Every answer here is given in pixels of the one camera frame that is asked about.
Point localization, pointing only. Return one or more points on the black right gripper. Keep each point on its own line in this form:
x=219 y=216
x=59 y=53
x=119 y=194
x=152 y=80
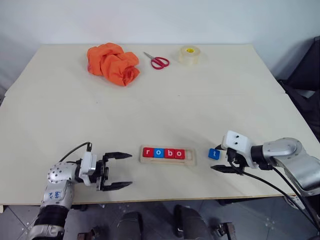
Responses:
x=236 y=160

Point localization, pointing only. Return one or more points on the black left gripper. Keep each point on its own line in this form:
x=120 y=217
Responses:
x=102 y=173

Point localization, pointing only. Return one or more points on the blue letter t block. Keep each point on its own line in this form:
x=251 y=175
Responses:
x=214 y=154

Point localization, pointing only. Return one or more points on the red letter o block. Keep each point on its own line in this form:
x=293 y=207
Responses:
x=180 y=154

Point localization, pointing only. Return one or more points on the red letter b block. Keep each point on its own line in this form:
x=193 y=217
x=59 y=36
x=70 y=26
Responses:
x=169 y=153

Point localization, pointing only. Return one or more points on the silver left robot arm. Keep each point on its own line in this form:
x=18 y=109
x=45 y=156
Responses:
x=60 y=180

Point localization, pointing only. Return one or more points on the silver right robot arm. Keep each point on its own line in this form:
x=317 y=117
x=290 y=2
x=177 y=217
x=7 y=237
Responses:
x=290 y=157

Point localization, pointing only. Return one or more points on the wooden letter tray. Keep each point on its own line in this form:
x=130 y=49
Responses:
x=191 y=160

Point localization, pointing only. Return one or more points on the red letter r block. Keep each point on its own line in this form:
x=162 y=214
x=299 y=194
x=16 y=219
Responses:
x=148 y=152

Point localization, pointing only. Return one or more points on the blue letter o block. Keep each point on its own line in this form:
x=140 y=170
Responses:
x=159 y=153

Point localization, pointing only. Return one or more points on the dark rounded shape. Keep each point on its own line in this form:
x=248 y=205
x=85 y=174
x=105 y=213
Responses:
x=130 y=226
x=191 y=222

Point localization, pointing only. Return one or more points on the clear packing tape roll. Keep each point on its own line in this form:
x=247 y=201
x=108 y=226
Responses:
x=190 y=57

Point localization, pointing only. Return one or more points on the crumpled orange cloth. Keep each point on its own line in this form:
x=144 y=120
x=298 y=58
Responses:
x=112 y=63

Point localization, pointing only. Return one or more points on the black chair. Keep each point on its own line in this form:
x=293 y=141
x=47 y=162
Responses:
x=305 y=80

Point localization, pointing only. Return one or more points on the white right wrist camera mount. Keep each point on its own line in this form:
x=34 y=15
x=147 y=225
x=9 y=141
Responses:
x=237 y=145

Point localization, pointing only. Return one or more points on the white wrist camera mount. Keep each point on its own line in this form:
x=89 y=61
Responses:
x=237 y=145
x=88 y=167

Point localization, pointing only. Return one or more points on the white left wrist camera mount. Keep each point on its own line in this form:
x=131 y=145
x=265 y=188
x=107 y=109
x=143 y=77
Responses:
x=88 y=167

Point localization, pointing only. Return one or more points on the dark brown foot bracket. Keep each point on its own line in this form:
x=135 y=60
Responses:
x=88 y=233
x=226 y=229

